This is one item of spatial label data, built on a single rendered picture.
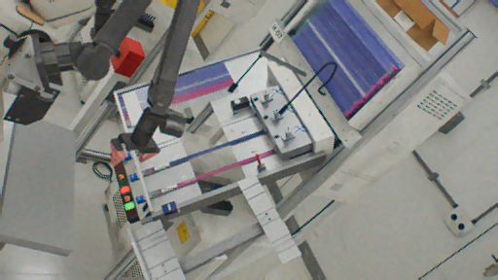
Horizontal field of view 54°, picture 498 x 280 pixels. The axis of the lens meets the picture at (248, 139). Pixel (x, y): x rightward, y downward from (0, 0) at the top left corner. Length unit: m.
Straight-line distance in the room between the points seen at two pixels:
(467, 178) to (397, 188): 0.46
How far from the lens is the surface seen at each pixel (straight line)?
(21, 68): 1.34
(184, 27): 1.35
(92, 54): 1.30
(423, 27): 2.30
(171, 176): 1.97
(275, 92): 2.08
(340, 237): 3.65
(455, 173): 3.32
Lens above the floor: 1.89
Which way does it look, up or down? 25 degrees down
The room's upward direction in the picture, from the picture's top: 43 degrees clockwise
